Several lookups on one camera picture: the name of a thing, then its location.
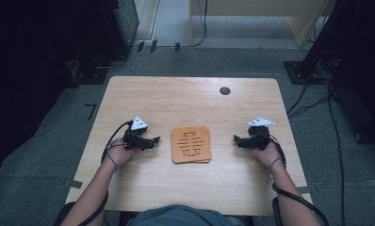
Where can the orange wooden slotted coaster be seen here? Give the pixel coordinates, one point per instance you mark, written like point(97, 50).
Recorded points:
point(191, 143)

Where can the person's left hand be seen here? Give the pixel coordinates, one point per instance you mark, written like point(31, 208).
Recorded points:
point(119, 155)

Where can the person's right hand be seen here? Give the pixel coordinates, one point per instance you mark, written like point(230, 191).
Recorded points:
point(268, 156)

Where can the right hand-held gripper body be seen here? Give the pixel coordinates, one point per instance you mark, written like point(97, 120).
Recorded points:
point(258, 138)

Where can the dark curtain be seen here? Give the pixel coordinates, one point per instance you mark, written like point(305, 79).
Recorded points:
point(28, 78)
point(361, 62)

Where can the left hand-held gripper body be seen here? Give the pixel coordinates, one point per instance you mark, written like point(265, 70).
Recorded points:
point(134, 138)

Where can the black table grommet hole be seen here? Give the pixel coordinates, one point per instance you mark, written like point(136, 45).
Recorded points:
point(224, 91)

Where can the grey tape on table edge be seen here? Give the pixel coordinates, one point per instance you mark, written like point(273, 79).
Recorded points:
point(306, 190)

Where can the person's grey-blue clothing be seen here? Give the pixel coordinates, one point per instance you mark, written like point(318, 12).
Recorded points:
point(182, 216)

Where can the light wooden desk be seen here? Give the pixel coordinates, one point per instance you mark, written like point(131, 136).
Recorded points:
point(257, 9)

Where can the dark glass cabinet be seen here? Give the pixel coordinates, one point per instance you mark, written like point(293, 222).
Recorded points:
point(127, 22)

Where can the black chair armrest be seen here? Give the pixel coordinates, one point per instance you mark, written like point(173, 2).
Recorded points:
point(276, 212)
point(63, 213)

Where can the black stand base plate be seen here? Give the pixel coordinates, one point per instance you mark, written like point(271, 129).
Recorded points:
point(303, 72)
point(88, 75)

